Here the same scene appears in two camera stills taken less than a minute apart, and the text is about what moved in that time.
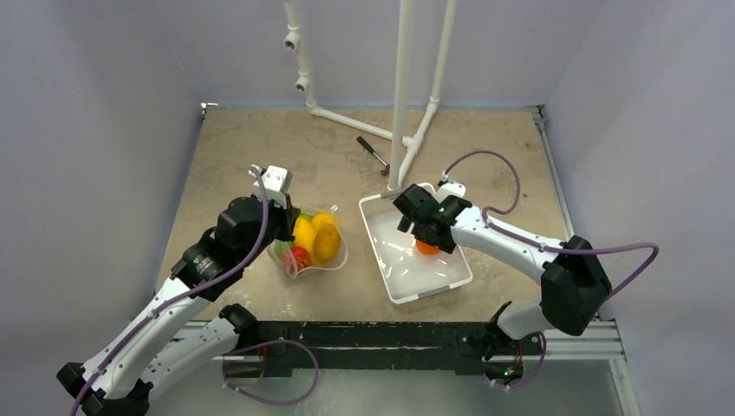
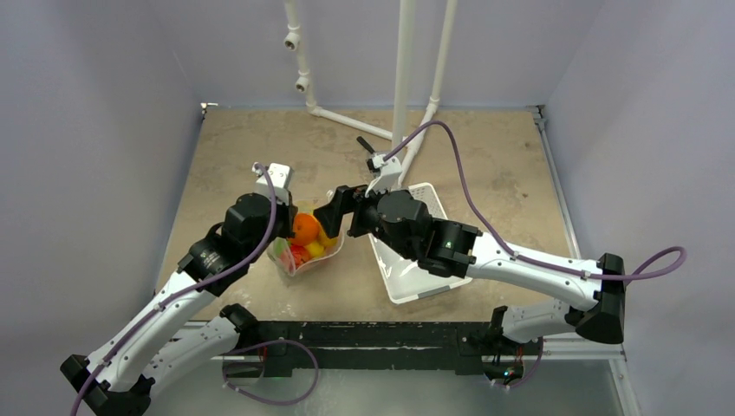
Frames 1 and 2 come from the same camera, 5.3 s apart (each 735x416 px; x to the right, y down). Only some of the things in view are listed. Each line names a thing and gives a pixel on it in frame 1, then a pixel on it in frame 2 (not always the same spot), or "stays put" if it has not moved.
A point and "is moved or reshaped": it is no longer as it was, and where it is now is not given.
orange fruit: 426,249 is moved or reshaped
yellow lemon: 319,218 is moved or reshaped
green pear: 280,246 stays put
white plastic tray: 406,272 stays put
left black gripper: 288,216 stays put
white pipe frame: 404,146 stays put
